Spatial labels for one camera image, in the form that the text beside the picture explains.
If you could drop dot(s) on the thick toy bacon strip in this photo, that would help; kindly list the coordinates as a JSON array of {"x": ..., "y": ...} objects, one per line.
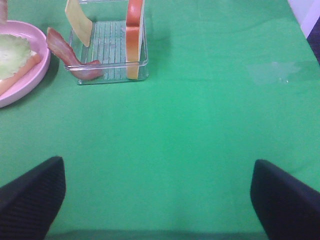
[{"x": 3, "y": 11}]

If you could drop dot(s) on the yellow toy cheese slice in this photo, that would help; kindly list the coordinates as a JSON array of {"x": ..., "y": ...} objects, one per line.
[{"x": 79, "y": 22}]

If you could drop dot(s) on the right clear plastic tray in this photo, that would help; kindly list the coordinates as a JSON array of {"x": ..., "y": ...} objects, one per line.
[{"x": 107, "y": 49}]

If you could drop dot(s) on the green tablecloth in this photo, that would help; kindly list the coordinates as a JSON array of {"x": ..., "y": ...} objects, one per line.
[{"x": 230, "y": 82}]

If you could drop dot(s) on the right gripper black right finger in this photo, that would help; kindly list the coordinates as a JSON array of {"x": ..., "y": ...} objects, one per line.
[{"x": 287, "y": 208}]

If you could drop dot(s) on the toy lettuce leaf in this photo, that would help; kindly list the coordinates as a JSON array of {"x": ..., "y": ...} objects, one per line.
[{"x": 14, "y": 53}]

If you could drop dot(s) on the pink round plate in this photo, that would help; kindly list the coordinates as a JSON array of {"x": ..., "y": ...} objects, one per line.
[{"x": 37, "y": 41}]

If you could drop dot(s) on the toy bread slice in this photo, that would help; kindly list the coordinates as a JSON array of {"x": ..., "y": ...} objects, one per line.
[
  {"x": 8, "y": 82},
  {"x": 134, "y": 25}
]

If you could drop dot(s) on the thin toy bacon strip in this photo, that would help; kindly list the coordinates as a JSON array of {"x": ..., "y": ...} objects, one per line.
[{"x": 61, "y": 49}]

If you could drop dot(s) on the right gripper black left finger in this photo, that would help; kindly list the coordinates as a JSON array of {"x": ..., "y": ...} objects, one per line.
[{"x": 30, "y": 203}]

